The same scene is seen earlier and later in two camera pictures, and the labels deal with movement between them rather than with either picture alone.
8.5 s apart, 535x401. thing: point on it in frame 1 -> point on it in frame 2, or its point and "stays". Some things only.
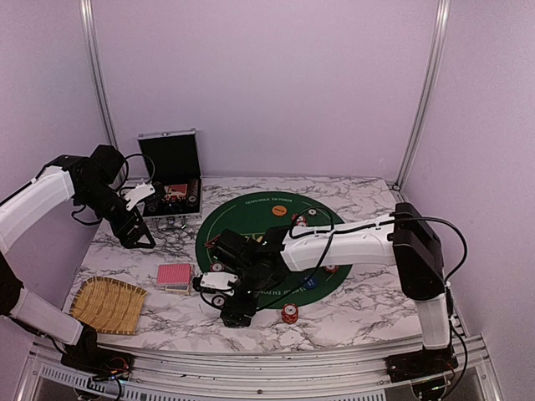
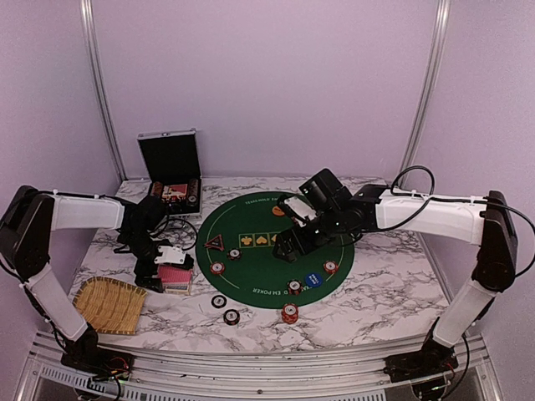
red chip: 216,266 stays
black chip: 218,300 stays
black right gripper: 230,306 -> 304,246
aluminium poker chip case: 172,160 stays
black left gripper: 127,239 -> 147,282
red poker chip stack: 290,312 stays
